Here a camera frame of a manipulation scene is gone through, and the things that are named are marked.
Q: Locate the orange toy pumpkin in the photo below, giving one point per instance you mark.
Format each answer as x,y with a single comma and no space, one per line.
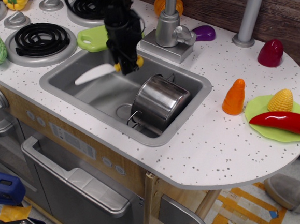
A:
159,6

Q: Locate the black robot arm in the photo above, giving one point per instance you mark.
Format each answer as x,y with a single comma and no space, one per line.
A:
103,5

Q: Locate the white knife yellow handle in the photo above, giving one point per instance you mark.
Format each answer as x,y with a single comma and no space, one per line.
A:
97,72

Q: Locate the grey stove knob rear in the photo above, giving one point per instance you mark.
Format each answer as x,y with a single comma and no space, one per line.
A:
51,5

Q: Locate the blue clamp tool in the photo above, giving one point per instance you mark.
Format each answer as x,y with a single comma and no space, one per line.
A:
12,191

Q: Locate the yellow toy corn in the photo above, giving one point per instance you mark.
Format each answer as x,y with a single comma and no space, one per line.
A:
281,101

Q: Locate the red toy chili pepper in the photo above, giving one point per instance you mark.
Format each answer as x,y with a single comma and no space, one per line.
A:
289,121

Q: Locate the dark red toy fruit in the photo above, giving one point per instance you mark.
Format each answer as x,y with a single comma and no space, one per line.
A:
271,53

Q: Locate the grey metal pole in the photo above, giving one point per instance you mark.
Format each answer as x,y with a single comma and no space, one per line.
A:
244,38

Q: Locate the silver toy faucet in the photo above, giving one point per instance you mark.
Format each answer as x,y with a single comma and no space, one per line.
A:
170,39

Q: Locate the green cutting board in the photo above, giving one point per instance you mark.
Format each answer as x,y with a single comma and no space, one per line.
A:
93,38

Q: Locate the grey stove knob front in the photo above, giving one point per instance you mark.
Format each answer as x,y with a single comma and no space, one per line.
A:
17,21

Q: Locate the purple toy eggplant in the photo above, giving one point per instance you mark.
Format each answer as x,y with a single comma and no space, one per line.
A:
205,33

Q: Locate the grey stove knob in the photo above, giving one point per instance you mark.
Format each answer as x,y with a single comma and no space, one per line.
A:
17,21
51,5

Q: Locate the light green plate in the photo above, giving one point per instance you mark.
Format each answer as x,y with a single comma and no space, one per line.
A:
258,105

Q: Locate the grey toy sink basin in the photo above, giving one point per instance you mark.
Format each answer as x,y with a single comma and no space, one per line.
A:
110,97

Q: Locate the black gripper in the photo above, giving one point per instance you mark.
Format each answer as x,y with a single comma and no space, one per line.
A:
116,17

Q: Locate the grey shoe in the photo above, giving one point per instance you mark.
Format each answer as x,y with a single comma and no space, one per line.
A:
285,191

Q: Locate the steel pot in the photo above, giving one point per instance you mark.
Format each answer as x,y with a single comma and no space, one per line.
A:
158,102

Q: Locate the grey oven door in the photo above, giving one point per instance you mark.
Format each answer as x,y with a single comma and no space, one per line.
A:
78,193

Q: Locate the orange toy carrot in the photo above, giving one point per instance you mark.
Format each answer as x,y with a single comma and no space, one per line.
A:
233,103

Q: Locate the black front stove coil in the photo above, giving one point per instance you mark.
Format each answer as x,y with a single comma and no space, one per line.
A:
41,40

